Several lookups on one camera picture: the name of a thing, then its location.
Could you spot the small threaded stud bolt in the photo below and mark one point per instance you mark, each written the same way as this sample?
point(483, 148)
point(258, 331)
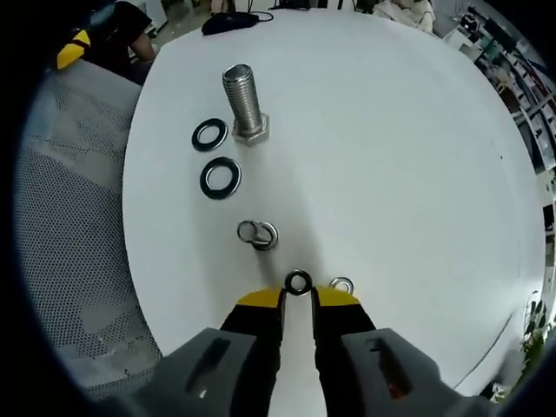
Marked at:
point(260, 234)

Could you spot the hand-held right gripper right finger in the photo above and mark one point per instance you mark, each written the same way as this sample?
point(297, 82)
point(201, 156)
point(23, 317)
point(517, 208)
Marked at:
point(339, 339)

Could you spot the large metal washer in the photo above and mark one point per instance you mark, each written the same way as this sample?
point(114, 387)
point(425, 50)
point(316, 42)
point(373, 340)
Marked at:
point(197, 137)
point(206, 180)

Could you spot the potted green plant white pot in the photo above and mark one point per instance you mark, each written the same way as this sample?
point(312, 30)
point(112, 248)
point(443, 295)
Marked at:
point(536, 343)

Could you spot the large threaded stud bolt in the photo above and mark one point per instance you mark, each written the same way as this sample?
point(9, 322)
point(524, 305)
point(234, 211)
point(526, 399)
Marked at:
point(245, 104)

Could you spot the grey mesh chair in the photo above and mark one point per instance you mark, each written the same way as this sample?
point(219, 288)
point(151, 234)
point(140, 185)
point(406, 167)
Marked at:
point(74, 208)

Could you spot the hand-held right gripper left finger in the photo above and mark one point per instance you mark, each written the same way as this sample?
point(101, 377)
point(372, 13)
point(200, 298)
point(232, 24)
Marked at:
point(256, 339)

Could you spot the black computer mouse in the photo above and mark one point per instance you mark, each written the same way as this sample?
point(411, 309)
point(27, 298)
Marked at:
point(226, 22)

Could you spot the shelf with white bins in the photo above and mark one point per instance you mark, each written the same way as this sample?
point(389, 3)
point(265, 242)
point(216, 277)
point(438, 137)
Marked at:
point(521, 87)

